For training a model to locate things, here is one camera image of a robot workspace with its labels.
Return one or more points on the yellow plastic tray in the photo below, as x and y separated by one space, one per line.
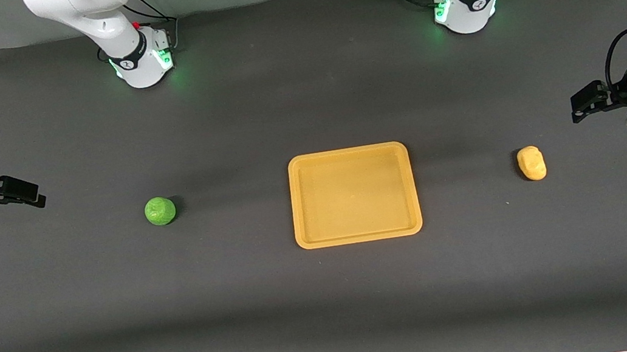
353 195

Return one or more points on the green apple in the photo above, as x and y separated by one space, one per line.
160 211

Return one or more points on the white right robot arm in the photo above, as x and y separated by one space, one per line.
107 21

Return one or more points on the yellow potato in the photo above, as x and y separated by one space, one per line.
532 163

